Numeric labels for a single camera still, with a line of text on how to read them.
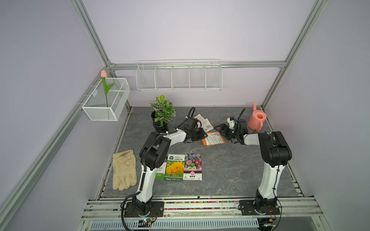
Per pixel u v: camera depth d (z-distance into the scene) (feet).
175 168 2.90
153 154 1.80
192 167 2.91
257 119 3.24
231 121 3.16
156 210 2.39
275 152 1.73
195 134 2.86
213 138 3.24
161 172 2.85
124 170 2.85
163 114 2.77
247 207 2.41
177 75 3.25
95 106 2.50
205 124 3.56
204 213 2.41
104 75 2.72
